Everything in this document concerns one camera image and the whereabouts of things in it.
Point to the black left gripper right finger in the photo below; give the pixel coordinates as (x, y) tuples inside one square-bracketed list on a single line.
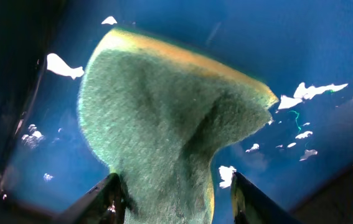
[(251, 206)]

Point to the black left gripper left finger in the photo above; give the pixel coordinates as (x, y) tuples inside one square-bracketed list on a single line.
[(102, 204)]

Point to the green scrubbing sponge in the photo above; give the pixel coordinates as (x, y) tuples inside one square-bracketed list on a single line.
[(156, 113)]

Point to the blue tray with water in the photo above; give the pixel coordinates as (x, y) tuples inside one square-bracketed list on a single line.
[(302, 50)]

